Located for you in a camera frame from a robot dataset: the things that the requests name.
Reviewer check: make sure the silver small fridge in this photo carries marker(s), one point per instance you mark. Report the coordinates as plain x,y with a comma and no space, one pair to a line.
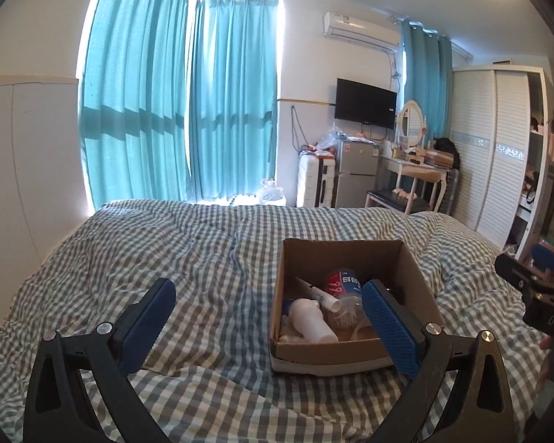
355,173

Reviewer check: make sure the grey checked duvet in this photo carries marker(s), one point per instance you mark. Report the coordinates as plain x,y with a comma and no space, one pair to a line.
166,249

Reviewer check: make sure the black padded bench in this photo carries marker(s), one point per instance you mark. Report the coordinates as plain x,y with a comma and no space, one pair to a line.
392,198

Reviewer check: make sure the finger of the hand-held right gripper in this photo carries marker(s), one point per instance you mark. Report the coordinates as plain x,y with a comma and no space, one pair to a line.
514,272
551,260

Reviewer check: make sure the white dressing table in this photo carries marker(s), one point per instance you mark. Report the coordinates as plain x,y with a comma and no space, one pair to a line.
413,166

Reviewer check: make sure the wide teal curtain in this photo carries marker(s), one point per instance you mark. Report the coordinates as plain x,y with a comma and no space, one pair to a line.
129,101

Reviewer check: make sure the person's right hand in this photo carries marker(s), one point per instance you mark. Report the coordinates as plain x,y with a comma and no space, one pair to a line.
545,355

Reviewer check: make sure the white plastic bottle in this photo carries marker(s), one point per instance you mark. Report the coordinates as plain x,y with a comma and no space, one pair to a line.
309,323

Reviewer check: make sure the crumpled clear plastic bag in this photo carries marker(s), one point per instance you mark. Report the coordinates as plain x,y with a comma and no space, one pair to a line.
330,138

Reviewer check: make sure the white slatted wardrobe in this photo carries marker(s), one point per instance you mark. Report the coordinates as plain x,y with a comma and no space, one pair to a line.
498,161

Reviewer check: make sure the white squeeze tube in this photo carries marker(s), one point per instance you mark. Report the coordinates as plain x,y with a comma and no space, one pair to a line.
321,296

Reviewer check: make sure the brown cardboard box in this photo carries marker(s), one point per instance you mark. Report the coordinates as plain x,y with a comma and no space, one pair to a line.
415,286

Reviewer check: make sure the black bag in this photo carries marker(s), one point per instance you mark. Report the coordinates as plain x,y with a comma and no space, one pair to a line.
448,147

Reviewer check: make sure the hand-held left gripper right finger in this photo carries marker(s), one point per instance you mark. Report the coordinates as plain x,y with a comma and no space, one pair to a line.
390,327

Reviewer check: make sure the clear plastic bottle red label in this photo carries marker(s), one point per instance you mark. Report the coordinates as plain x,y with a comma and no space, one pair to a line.
346,286

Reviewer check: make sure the black wall television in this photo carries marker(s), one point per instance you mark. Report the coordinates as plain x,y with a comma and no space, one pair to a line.
364,102

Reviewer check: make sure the white suitcase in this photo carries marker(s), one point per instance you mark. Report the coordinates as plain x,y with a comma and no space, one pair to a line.
311,180

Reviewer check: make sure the white oval mirror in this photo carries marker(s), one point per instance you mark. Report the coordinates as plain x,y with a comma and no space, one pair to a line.
411,122

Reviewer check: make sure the narrow teal curtain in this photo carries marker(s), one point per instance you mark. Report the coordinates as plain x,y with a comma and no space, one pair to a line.
427,83

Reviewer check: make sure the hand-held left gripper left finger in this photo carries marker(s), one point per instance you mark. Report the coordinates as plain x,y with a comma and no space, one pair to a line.
147,327

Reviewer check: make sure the white air conditioner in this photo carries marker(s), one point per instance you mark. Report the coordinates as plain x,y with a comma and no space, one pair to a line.
362,30

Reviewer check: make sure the wooden box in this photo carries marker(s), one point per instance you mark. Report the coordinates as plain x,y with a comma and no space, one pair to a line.
438,158

